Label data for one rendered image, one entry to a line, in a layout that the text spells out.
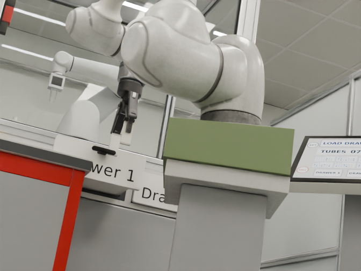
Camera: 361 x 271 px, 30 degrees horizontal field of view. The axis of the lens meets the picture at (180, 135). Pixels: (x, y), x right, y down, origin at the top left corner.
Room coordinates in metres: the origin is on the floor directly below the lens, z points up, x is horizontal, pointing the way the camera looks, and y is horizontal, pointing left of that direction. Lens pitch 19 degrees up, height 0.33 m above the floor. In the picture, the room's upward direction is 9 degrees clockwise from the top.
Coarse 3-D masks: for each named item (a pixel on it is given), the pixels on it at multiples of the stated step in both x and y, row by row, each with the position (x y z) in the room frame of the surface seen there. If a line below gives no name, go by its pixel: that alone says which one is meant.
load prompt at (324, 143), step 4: (324, 140) 2.26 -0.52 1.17; (328, 140) 2.26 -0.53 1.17; (332, 140) 2.25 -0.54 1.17; (336, 140) 2.24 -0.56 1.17; (340, 140) 2.24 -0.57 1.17; (344, 140) 2.23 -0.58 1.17; (348, 140) 2.22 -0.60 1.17; (352, 140) 2.22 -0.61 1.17; (356, 140) 2.21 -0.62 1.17; (360, 140) 2.21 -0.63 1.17; (320, 144) 2.25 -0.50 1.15; (324, 144) 2.24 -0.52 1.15; (328, 144) 2.24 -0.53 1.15; (332, 144) 2.23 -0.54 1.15; (336, 144) 2.23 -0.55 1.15; (340, 144) 2.22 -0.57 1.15; (344, 144) 2.21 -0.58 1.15; (348, 144) 2.21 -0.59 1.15; (352, 144) 2.20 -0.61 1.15; (356, 144) 2.20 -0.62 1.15; (360, 144) 2.19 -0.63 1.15
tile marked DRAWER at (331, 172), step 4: (316, 172) 2.13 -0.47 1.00; (320, 172) 2.13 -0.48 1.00; (324, 172) 2.12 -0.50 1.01; (328, 172) 2.11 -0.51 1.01; (332, 172) 2.11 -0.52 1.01; (336, 172) 2.10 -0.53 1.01; (340, 172) 2.10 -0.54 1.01; (332, 176) 2.09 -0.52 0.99; (336, 176) 2.09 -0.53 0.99; (340, 176) 2.08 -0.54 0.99
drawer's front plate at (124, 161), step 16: (64, 144) 1.93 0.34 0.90; (80, 144) 1.94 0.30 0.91; (96, 144) 1.96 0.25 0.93; (96, 160) 1.96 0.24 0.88; (112, 160) 1.98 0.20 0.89; (128, 160) 1.99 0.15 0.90; (144, 160) 2.01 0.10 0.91; (96, 176) 1.96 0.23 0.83; (112, 176) 1.98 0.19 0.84; (128, 176) 2.00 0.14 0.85
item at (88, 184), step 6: (84, 180) 2.06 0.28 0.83; (90, 180) 2.04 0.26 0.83; (84, 186) 2.14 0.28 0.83; (90, 186) 2.12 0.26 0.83; (96, 186) 2.11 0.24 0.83; (102, 186) 2.10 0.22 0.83; (108, 186) 2.08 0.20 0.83; (114, 186) 2.07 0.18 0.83; (108, 192) 2.17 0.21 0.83; (114, 192) 2.16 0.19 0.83; (120, 192) 2.15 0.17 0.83
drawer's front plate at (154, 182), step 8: (144, 176) 2.19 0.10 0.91; (152, 176) 2.20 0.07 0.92; (160, 176) 2.21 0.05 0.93; (144, 184) 2.19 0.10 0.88; (152, 184) 2.20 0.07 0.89; (160, 184) 2.21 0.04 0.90; (136, 192) 2.18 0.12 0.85; (144, 192) 2.19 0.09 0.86; (152, 192) 2.20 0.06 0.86; (160, 192) 2.21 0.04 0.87; (136, 200) 2.18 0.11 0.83; (144, 200) 2.19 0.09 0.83; (152, 200) 2.20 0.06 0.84; (160, 208) 2.22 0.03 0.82; (168, 208) 2.22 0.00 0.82; (176, 208) 2.23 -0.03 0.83
